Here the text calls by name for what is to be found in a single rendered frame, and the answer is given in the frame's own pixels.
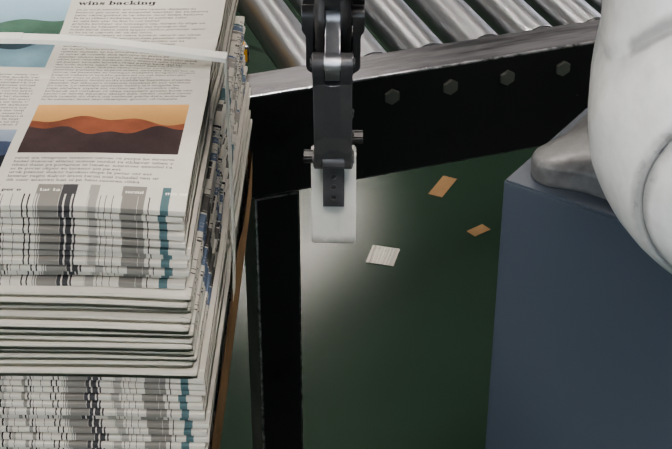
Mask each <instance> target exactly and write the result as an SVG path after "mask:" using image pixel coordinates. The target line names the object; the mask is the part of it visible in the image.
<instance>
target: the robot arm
mask: <svg viewBox="0 0 672 449"><path fill-rule="evenodd" d="M301 24H302V32H303V33H304V35H305V36H306V68H307V70H308V71H310V72H311V73H312V79H313V122H314V145H313V146H311V149H304V158H303V162H304V163H311V218H312V241H313V243H354V242H356V147H355V145H352V143H356V144H363V130H352V119H353V117H354V109H353V108H352V86H353V74H354V73H356V72H357V71H359V69H360V57H361V35H362V34H363V33H364V30H365V0H303V4H302V7H301ZM352 26H353V32H352ZM531 176H532V178H533V179H534V180H535V181H536V182H538V183H540V184H542V185H545V186H548V187H553V188H559V189H566V190H573V191H578V192H583V193H587V194H590V195H593V196H596V197H600V198H603V199H606V200H607V201H608V203H609V204H610V206H611V208H612V210H613V212H614V213H615V215H616V216H617V218H618V219H619V221H620V223H621V224H622V225H623V227H624V228H625V229H626V230H627V232H628V233H629V234H630V235H631V237H632V238H633V239H634V240H635V241H636V242H637V244H638V245H639V246H640V247H641V248H642V249H643V250H644V251H645V252H646V253H647V254H648V255H649V256H650V257H651V258H652V259H653V260H655V261H656V262H657V263H658V264H659V265H660V266H662V267H663V268H664V269H665V270H667V271H668V272H669V273H671V274H672V0H603V1H602V8H601V18H600V22H599V26H598V30H597V34H596V39H595V44H594V49H593V55H592V61H591V70H590V82H589V95H588V113H587V114H586V115H585V116H584V117H583V118H582V119H581V120H580V121H578V122H577V123H576V124H575V125H574V126H573V127H572V128H571V129H570V130H569V131H567V132H566V133H565V134H564V135H562V136H560V137H559V138H557V139H555V140H553V141H550V142H548V143H546V144H544V145H542V146H540V147H539V148H537V149H536V150H535V152H534V153H533V155H532V163H531Z"/></svg>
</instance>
